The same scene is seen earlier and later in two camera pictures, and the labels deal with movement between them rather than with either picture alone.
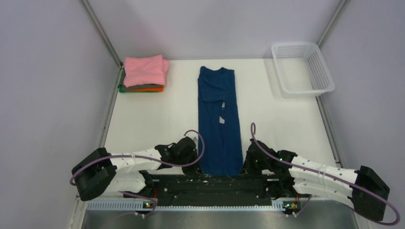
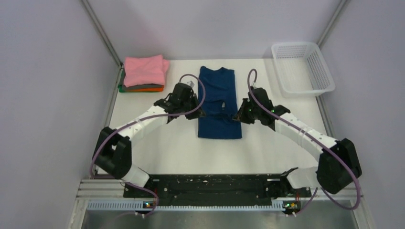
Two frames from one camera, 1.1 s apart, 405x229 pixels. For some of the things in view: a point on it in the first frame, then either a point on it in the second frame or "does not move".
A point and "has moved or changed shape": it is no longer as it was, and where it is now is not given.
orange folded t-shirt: x=145 y=89 does not move
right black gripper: x=248 y=169 -> x=241 y=116
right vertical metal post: x=335 y=15 does not move
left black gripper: x=195 y=169 -> x=198 y=114
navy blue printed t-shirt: x=219 y=137 has moved or changed shape
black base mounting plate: x=251 y=191 does not move
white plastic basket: x=302 y=70 does not move
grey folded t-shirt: x=149 y=86 does not move
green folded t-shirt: x=122 y=89 does not move
